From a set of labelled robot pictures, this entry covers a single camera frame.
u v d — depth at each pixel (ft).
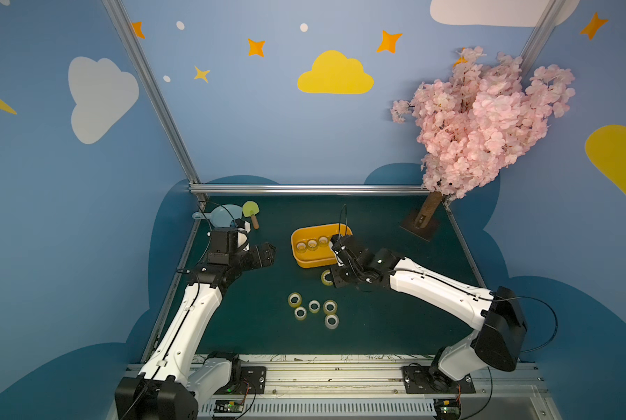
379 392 2.42
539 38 2.42
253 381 2.49
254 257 2.30
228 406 2.35
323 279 2.63
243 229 2.36
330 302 2.90
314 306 2.90
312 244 3.42
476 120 2.04
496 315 1.38
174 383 1.28
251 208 3.86
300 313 2.84
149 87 2.70
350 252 1.99
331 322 2.77
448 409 2.40
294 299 2.97
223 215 3.84
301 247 3.41
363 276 1.91
